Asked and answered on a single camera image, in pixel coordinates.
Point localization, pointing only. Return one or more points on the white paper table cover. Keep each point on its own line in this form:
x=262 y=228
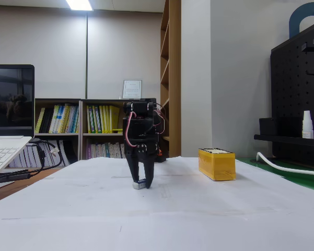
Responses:
x=156 y=214

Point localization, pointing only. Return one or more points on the flat yellow book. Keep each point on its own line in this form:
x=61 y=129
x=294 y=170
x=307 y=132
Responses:
x=117 y=130

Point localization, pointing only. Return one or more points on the orange black table clamp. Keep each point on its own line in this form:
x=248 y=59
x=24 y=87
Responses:
x=160 y=152

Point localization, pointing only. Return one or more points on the green desk mat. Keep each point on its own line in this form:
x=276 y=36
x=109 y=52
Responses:
x=290 y=177

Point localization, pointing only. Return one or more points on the small blue white packet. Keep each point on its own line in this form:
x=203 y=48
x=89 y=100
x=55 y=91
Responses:
x=138 y=185

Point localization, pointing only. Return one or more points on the yellow box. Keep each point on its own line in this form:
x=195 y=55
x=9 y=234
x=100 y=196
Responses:
x=219 y=167

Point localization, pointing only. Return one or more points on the thin yellow leaning book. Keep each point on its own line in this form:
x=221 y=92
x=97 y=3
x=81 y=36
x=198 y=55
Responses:
x=40 y=121

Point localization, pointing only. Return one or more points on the black pegboard stand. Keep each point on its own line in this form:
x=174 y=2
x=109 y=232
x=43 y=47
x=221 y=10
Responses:
x=295 y=91

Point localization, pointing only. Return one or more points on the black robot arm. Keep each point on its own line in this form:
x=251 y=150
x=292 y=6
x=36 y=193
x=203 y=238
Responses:
x=139 y=107

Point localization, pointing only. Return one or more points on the ceiling light panel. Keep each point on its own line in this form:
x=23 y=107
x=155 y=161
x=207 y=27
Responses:
x=79 y=4

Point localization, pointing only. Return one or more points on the white dropper bottle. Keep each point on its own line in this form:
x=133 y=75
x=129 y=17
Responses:
x=307 y=128

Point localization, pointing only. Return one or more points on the framed white certificate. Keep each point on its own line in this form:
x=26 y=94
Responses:
x=132 y=89

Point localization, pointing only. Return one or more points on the teal arch shape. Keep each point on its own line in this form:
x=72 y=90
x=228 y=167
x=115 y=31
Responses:
x=293 y=21

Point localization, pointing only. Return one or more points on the tall wooden bookshelf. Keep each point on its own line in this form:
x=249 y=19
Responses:
x=175 y=78

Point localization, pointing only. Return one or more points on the yellow binder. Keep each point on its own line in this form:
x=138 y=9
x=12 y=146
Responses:
x=114 y=119

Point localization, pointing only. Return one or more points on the white laptop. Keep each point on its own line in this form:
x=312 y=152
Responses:
x=10 y=104

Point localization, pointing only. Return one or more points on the black pegboard box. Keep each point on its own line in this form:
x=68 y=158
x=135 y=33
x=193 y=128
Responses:
x=267 y=126

